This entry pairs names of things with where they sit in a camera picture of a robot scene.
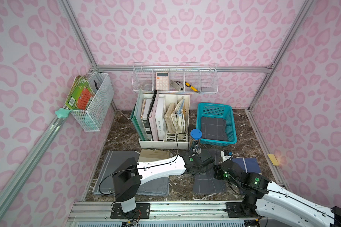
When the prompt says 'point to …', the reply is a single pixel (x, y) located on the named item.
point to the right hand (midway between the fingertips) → (211, 167)
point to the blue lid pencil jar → (195, 135)
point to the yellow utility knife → (191, 86)
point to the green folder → (136, 117)
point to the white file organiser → (164, 121)
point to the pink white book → (157, 118)
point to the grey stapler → (176, 85)
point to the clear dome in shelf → (147, 87)
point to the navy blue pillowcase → (250, 165)
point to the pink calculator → (162, 81)
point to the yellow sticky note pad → (273, 159)
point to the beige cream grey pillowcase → (159, 187)
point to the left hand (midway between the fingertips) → (202, 166)
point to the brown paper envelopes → (175, 117)
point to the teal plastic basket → (226, 112)
